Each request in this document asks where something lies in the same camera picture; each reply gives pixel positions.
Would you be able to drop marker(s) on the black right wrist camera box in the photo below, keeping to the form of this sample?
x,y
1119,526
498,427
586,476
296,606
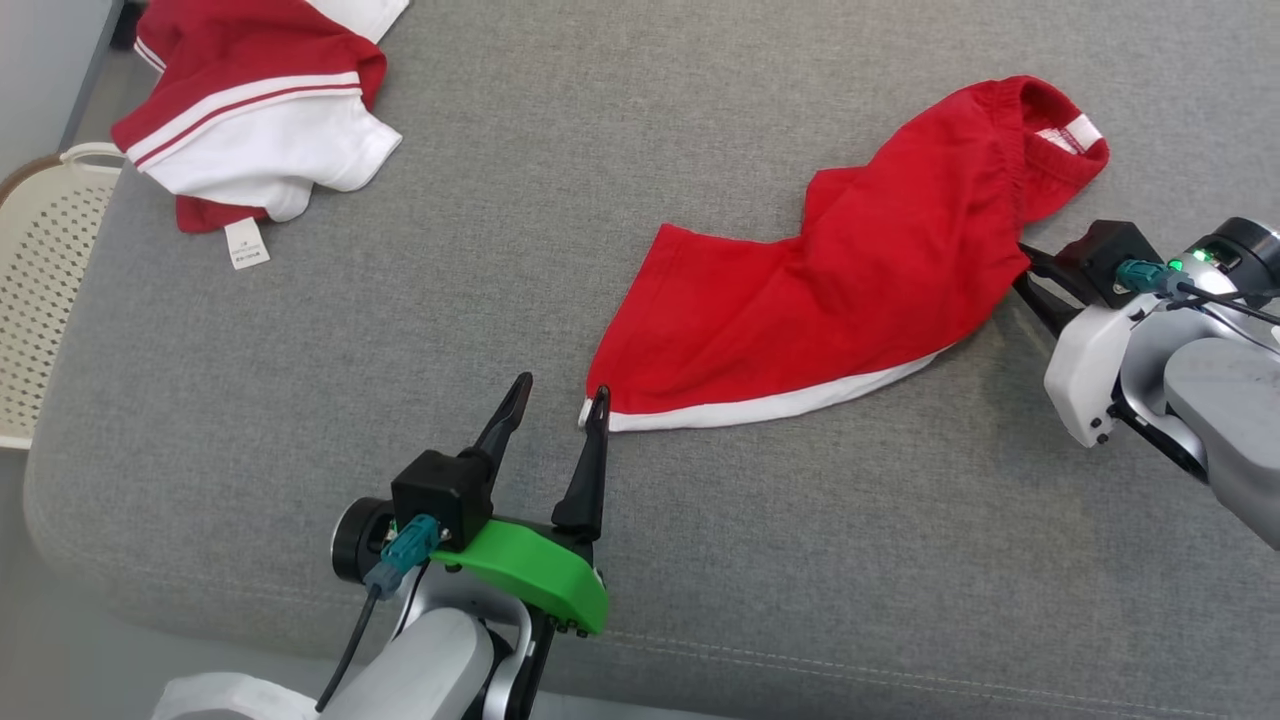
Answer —
x,y
1105,255

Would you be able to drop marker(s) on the cream perforated laundry basket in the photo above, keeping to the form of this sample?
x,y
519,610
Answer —
x,y
45,300

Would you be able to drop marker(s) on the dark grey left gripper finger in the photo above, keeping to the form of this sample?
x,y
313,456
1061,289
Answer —
x,y
505,425
588,480

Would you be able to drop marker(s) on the grey fabric sofa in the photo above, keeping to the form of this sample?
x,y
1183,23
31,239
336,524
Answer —
x,y
500,300

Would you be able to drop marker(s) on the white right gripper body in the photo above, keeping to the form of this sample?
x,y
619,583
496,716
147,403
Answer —
x,y
1085,370

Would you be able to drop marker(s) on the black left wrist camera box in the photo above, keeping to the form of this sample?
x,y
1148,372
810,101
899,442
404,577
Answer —
x,y
440,490

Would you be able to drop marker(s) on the red shorts with white trim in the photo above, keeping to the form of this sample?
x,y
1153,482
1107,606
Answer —
x,y
850,290

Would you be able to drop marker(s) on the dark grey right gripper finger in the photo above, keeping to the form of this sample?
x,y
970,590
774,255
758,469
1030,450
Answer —
x,y
1052,272
1045,308

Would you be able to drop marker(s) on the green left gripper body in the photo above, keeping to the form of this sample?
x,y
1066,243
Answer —
x,y
540,572

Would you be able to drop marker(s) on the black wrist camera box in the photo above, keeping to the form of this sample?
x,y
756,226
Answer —
x,y
1105,255
440,490

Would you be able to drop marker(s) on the red shirt with white sleeves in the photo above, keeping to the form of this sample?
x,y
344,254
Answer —
x,y
260,130

